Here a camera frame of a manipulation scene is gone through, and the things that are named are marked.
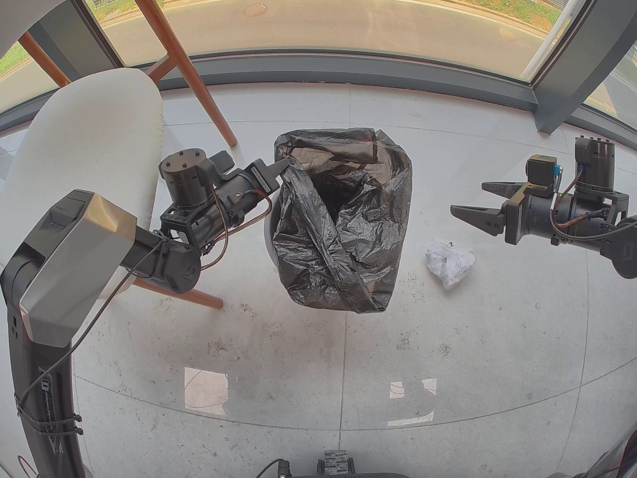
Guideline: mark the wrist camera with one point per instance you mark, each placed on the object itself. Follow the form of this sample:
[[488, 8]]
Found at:
[[541, 170], [222, 161]]

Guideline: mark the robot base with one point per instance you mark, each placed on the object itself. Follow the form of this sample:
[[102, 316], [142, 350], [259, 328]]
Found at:
[[338, 463]]

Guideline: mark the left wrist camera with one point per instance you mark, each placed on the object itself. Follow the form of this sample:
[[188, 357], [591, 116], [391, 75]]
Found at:
[[222, 161]]

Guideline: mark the white trash bin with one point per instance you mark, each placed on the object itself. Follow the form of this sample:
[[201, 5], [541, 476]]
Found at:
[[268, 237]]

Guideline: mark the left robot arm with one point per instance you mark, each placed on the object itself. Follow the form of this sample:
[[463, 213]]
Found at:
[[74, 257]]

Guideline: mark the white chair with wooden legs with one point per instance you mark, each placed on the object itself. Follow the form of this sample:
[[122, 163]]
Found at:
[[89, 132]]

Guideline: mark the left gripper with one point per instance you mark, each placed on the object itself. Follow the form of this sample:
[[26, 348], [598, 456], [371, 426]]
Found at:
[[244, 187]]

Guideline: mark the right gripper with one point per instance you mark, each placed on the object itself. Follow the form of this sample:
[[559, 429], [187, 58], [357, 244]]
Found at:
[[532, 217]]

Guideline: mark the crumpled white paper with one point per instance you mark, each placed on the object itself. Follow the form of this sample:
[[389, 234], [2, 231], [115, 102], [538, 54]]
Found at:
[[450, 263]]

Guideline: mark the black plastic bag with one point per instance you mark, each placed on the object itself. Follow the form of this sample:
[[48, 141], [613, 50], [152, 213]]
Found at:
[[358, 247]]

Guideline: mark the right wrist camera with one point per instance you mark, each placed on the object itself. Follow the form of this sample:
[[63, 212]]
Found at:
[[541, 170]]

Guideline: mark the window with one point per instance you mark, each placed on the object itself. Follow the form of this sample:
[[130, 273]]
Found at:
[[348, 70]]

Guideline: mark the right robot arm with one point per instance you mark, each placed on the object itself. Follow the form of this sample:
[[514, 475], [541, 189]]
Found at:
[[594, 167]]

